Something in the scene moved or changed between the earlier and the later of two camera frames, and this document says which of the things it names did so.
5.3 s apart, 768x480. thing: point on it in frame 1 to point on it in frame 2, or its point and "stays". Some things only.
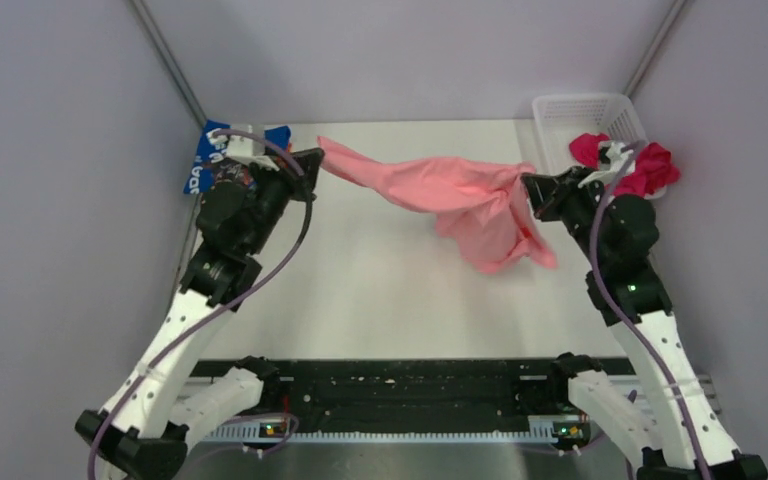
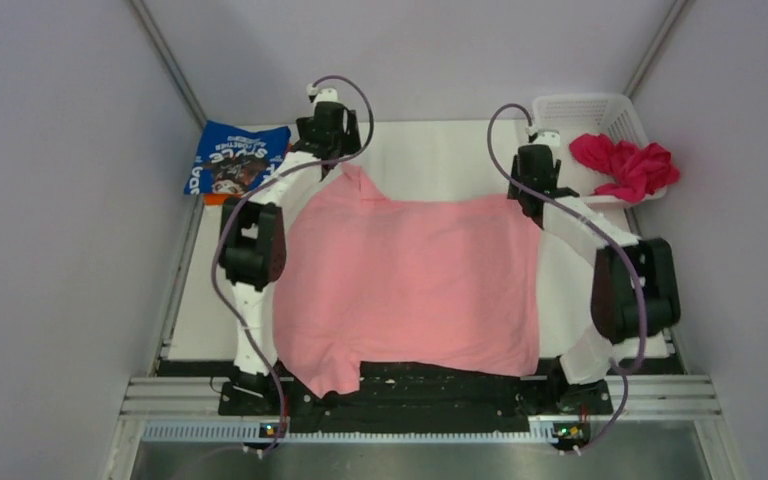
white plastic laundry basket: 557,118 stays
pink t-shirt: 484,207 to 446,285
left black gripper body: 274,188 to 346,142
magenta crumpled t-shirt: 651,169 stays
